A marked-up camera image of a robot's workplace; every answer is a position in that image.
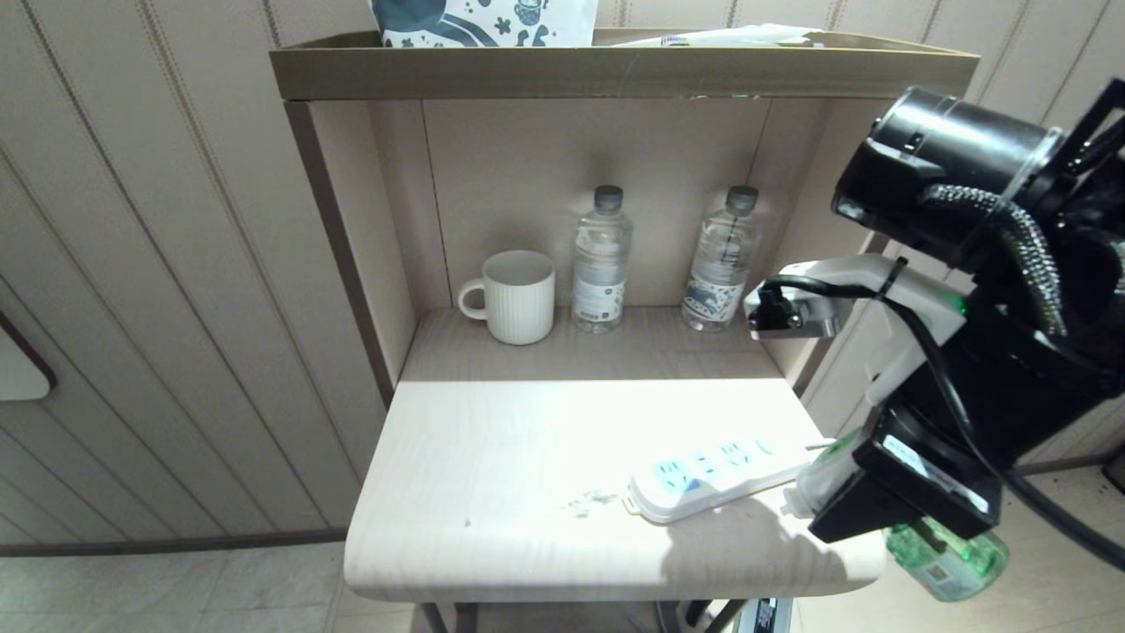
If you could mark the water bottle with white label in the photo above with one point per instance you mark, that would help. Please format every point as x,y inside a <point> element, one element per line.
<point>601,264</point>

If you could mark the wooden shelf table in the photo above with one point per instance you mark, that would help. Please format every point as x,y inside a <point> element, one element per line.
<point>580,440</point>

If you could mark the white power strip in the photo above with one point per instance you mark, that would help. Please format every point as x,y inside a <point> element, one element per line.
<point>703,479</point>

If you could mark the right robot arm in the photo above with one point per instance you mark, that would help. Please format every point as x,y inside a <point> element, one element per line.
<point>958,141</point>

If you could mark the water bottle with patterned label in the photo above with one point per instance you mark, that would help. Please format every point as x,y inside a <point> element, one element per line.
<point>721,272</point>

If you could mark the green spray bottle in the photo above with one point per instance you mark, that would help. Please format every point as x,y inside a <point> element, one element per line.
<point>954,558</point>

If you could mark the white ribbed mug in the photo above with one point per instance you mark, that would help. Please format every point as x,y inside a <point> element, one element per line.
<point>518,299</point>

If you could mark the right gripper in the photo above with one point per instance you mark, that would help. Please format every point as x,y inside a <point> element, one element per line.
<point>923,501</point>

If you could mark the blue patterned white bag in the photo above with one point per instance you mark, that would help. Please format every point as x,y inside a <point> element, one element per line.
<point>483,22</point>

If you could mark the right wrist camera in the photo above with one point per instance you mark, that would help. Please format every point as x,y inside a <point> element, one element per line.
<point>914,303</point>

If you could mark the flat white packet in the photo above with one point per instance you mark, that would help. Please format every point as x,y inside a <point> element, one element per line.
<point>729,37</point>

